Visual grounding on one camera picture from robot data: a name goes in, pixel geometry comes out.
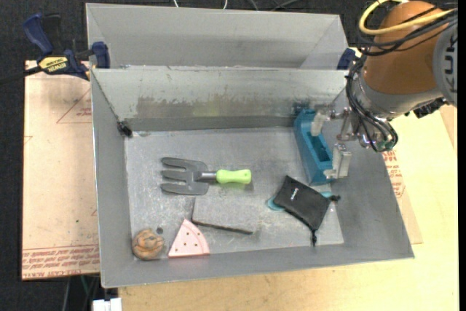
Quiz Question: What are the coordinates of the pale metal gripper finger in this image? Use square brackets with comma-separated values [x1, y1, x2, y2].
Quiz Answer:
[323, 143, 353, 180]
[309, 108, 345, 138]

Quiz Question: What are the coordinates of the blue plastic open box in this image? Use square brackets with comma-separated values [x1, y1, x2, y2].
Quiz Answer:
[293, 108, 338, 187]

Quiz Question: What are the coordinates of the grey metal bin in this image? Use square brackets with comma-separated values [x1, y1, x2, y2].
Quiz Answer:
[85, 2, 415, 289]

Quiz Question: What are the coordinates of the grey flat block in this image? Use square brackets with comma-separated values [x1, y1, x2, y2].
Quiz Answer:
[191, 194, 261, 236]

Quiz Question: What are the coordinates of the pink triangular sanding pad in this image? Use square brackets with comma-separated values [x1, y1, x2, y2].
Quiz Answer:
[167, 218, 211, 259]

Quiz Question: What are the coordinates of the black drawstring pouch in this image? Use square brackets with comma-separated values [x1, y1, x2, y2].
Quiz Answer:
[272, 175, 341, 248]

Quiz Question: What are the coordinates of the green-handled grey garden fork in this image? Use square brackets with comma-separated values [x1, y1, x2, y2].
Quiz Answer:
[159, 156, 253, 197]

